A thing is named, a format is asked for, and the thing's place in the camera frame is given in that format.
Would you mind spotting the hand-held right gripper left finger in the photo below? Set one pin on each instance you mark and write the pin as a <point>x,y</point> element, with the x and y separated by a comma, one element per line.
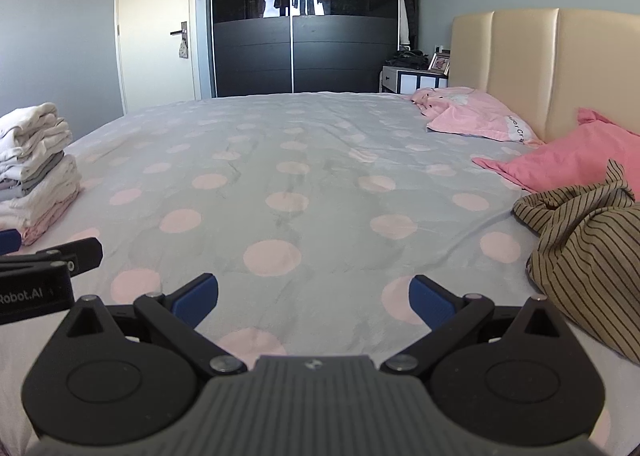
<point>197,298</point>

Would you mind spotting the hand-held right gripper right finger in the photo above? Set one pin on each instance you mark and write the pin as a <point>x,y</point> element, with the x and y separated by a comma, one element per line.
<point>429,301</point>

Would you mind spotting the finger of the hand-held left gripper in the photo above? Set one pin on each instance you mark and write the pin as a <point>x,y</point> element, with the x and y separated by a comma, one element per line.
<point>9,241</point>
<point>85,256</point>

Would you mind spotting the olive striped top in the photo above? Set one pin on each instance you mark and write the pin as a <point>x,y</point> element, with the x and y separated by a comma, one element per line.
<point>585,246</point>

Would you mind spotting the stack of folded clothes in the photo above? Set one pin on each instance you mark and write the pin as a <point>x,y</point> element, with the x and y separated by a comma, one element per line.
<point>35,176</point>

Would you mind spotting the pink printed pillow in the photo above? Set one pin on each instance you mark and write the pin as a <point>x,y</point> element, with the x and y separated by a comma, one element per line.
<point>470,116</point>

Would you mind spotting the plain pink pillow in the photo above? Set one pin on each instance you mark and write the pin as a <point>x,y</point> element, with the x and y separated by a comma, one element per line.
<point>560,161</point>

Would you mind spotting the white nightstand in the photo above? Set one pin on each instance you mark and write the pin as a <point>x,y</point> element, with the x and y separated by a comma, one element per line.
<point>415,81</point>

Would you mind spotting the small hanging pouch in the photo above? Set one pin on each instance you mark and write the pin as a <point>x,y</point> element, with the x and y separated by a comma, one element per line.
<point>183,48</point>

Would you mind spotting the black bag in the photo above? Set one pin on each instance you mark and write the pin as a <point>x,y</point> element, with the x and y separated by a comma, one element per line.
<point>407,60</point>

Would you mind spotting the cream room door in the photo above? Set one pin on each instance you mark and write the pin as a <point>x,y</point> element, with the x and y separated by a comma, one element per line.
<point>150,11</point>

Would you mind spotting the black sliding door wardrobe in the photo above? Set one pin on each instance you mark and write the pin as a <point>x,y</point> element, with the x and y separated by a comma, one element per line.
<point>250,36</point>

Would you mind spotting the cream padded headboard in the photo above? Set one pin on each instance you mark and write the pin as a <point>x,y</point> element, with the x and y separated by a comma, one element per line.
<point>550,61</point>

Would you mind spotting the photo frame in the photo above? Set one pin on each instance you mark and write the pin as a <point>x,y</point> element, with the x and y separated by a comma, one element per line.
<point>440,63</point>

